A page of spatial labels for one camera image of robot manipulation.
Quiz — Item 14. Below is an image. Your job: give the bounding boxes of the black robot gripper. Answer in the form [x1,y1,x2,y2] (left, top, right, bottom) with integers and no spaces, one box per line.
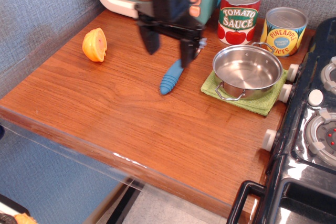
[135,0,206,68]

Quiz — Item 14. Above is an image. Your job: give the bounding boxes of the stainless steel pot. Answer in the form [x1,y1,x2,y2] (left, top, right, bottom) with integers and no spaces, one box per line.
[212,42,284,101]

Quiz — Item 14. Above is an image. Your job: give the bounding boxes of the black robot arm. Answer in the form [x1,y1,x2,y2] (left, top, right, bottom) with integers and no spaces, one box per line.
[135,0,204,68]

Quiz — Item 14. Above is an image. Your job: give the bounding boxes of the green folded cloth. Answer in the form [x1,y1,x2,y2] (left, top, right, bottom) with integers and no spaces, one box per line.
[201,70,288,116]

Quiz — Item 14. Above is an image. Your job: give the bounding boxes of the orange half toy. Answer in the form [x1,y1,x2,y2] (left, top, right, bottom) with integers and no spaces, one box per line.
[82,28,107,62]

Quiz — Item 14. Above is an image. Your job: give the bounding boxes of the tomato sauce can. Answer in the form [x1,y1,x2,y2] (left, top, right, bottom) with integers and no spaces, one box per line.
[217,0,261,45]

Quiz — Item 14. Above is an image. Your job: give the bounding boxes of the pineapple slices can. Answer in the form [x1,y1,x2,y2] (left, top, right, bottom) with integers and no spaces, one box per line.
[260,7,308,57]

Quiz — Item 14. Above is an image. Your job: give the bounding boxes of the white stove knob middle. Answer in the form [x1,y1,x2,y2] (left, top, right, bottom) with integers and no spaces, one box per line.
[278,84,292,103]

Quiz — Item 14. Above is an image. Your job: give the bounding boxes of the white stove knob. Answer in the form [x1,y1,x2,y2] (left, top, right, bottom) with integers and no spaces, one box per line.
[278,84,292,103]
[286,64,300,82]
[262,129,277,152]

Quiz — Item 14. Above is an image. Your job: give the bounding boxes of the white stove knob upper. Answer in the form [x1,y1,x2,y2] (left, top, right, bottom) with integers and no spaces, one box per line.
[286,64,300,82]

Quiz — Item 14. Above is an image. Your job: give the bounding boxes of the white stove knob lower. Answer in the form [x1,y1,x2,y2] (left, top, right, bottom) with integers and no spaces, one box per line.
[262,129,277,152]

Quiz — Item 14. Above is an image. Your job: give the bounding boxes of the black toy stove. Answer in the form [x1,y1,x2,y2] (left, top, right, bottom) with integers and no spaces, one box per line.
[227,18,335,223]

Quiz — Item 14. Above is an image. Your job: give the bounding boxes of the orange object bottom left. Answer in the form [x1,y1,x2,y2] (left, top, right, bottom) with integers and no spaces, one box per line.
[14,213,37,224]

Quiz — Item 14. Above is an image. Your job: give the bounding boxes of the blue handled fork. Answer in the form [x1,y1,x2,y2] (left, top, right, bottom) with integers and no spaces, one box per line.
[159,59,185,95]

